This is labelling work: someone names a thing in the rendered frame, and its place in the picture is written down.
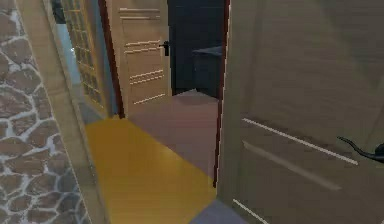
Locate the light wooden room door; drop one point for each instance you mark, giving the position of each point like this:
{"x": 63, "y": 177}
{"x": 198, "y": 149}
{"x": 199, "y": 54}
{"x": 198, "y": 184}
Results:
{"x": 143, "y": 56}
{"x": 300, "y": 83}

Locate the dark blue cabinet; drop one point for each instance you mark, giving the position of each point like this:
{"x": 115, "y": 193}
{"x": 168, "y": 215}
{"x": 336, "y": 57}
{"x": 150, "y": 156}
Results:
{"x": 208, "y": 71}

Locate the wooden glazed lattice door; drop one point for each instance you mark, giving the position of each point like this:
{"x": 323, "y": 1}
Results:
{"x": 86, "y": 56}

